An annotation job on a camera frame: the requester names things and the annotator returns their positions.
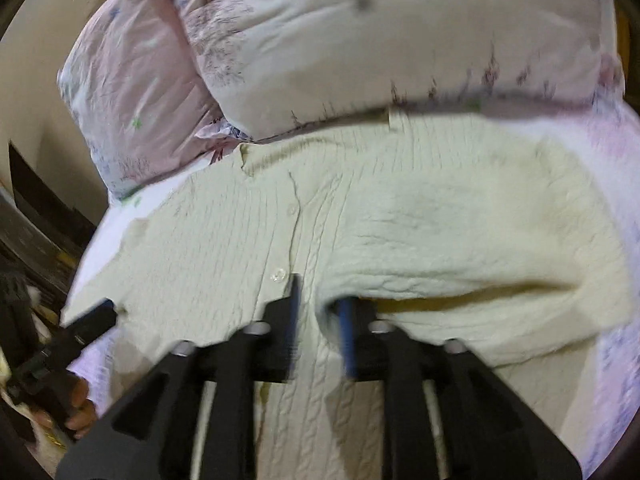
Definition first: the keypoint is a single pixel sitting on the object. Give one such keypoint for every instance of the white floral duvet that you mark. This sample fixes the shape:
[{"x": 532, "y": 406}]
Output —
[{"x": 277, "y": 65}]

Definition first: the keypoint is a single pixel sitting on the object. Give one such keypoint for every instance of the pink floral pillow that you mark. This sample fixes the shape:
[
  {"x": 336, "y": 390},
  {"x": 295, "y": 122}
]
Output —
[{"x": 132, "y": 87}]

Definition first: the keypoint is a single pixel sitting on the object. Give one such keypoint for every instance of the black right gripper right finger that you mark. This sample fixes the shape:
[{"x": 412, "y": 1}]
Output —
[{"x": 447, "y": 414}]

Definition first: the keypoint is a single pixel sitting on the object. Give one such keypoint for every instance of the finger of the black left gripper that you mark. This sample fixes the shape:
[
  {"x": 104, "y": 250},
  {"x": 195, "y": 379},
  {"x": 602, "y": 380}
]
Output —
[{"x": 63, "y": 348}]

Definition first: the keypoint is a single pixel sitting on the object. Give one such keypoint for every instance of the lavender print bed sheet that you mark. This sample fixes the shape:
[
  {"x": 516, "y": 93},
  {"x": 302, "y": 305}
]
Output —
[{"x": 615, "y": 239}]

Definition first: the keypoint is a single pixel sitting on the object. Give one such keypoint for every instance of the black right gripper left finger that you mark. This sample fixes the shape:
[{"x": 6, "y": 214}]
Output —
[{"x": 149, "y": 433}]

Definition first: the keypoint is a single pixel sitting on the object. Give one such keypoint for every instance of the person's left hand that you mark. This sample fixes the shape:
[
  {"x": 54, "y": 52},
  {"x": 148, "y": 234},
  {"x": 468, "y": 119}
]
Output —
[{"x": 80, "y": 410}]

